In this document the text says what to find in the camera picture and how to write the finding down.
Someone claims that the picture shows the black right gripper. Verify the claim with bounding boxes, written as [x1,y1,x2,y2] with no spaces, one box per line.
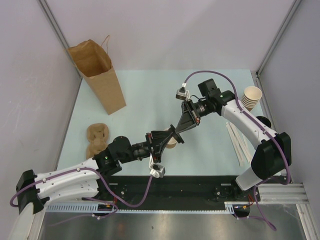
[175,98,211,135]

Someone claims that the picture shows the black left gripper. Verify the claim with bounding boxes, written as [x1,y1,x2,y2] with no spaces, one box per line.
[119,129,173,164]

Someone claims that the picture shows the brown paper coffee cup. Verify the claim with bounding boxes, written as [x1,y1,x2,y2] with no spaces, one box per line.
[165,136,177,149]

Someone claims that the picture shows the brown pulp cup carrier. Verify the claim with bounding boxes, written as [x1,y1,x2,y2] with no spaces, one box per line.
[86,123,109,159]

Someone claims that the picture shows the black coffee cup lid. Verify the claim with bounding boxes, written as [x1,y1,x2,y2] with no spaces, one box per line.
[176,133,185,144]

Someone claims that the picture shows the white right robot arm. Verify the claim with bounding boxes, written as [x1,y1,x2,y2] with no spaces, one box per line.
[175,79,292,201]

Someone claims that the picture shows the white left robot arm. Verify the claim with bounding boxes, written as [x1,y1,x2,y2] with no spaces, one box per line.
[9,126,183,214]

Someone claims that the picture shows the white wrapped straw three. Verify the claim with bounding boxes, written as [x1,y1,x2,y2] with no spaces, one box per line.
[233,134,245,167]

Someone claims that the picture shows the stacked paper cups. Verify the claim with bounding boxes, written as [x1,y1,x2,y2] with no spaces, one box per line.
[241,86,263,112]

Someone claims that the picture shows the stack of black lids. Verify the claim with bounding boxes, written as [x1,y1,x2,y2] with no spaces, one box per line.
[256,116,272,128]

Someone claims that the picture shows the brown paper bag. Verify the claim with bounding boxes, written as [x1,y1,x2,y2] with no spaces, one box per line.
[67,35,126,115]

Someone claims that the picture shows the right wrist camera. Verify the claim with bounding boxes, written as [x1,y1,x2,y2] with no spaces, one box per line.
[175,83,190,101]

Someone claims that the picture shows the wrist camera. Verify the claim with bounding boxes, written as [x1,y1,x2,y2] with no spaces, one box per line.
[149,155,166,179]
[175,83,190,101]

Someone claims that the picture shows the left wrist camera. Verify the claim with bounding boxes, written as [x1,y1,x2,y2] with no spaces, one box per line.
[149,155,166,179]

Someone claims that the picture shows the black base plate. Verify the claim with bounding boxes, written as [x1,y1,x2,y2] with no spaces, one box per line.
[51,175,292,210]

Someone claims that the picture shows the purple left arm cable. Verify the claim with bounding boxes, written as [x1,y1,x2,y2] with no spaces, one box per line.
[9,167,154,227]

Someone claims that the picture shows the grey slotted cable duct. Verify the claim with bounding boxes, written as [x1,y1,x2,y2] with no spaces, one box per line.
[46,201,251,215]

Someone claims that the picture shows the aluminium frame rail front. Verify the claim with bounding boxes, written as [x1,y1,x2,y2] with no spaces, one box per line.
[257,183,309,204]

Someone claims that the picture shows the aluminium frame post left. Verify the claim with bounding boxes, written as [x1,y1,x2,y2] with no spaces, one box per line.
[36,0,83,81]

